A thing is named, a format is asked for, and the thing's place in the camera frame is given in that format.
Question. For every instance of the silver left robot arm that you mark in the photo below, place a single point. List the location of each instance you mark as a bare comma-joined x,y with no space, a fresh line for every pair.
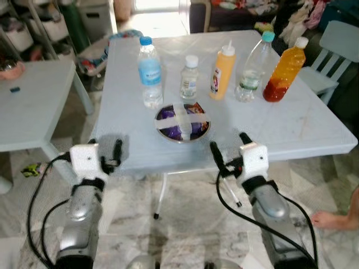
81,213

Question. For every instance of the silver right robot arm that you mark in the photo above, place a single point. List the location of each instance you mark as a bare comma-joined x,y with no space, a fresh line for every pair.
272,216

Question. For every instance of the large light blue plastic table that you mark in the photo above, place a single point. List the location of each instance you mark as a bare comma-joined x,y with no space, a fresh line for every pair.
269,123

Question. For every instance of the taped steel bowl with snacks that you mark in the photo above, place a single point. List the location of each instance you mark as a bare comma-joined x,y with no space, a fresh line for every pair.
182,123

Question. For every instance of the small green toy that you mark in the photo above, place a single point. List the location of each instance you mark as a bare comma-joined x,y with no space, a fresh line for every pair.
33,169

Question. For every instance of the small light blue table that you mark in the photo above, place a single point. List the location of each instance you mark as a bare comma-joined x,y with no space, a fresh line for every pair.
33,112

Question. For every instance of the yellow squeeze sauce bottle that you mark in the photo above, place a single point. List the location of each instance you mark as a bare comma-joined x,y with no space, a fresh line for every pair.
222,73

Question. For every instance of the clear teal-capped bottle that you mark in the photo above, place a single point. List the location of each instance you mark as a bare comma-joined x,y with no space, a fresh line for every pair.
252,67

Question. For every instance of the orange juice bottle white cap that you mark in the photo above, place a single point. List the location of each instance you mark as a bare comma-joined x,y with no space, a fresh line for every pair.
285,70

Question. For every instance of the small clear white-capped bottle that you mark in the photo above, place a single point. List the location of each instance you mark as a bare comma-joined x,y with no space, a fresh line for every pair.
189,81

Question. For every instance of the blue-capped water bottle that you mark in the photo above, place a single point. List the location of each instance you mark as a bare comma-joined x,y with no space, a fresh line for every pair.
150,73

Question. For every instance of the colourful patterned bag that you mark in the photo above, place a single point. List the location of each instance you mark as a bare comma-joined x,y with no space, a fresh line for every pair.
92,59

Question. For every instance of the small dark blue object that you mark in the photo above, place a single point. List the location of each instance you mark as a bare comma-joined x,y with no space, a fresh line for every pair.
15,88

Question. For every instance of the grey robot right leg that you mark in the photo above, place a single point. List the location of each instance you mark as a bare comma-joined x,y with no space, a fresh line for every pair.
221,264

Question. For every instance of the grey robot leg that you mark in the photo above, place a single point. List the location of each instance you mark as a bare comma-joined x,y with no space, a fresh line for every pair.
145,262
221,264

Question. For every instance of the grey robot left leg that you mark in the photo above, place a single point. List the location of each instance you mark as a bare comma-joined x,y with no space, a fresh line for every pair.
145,262

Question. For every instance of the pink bowl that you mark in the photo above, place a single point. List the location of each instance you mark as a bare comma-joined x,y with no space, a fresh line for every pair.
10,70

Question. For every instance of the person's bare foot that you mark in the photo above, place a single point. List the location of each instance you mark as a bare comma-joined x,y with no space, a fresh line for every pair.
331,219

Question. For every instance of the dark green cylinder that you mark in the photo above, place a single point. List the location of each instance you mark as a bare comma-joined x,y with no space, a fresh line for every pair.
73,25

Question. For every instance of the dark sofa with clothes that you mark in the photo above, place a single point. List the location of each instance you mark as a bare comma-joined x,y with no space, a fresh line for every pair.
235,14

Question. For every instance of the white box appliance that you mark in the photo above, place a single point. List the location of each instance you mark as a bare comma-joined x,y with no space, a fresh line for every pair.
95,17

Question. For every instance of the metal storage rack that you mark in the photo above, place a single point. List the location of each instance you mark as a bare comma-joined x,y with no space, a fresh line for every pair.
28,28

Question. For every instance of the light blue child chair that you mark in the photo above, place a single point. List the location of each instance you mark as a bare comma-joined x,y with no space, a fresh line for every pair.
336,42

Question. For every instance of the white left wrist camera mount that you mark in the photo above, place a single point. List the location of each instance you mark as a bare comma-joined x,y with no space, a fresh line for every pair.
87,161

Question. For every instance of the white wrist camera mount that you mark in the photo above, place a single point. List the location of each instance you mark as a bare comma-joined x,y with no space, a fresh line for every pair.
87,161
255,161

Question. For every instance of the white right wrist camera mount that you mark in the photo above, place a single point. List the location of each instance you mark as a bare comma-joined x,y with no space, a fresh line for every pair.
255,161

